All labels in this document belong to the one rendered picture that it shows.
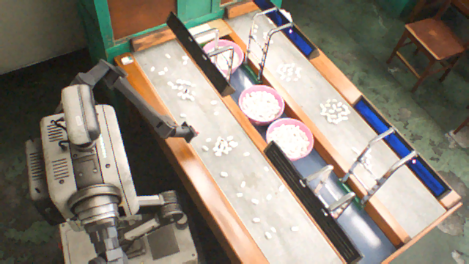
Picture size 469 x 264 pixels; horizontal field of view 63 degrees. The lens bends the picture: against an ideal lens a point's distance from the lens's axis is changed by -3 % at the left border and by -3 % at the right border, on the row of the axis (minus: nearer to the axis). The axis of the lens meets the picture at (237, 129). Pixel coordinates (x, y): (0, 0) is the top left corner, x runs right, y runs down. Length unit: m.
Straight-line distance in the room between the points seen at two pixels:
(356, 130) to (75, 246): 1.69
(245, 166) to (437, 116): 2.20
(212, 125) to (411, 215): 1.17
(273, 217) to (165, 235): 0.60
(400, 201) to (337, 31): 2.30
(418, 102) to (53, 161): 3.19
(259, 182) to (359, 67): 2.10
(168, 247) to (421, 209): 1.37
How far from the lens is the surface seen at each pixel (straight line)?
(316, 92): 2.50
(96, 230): 1.27
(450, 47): 3.80
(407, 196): 2.32
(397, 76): 3.98
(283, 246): 1.97
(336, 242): 1.68
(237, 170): 2.09
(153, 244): 2.21
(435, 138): 3.69
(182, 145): 2.12
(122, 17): 2.42
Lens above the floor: 2.57
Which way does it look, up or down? 55 degrees down
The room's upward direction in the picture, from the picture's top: 10 degrees clockwise
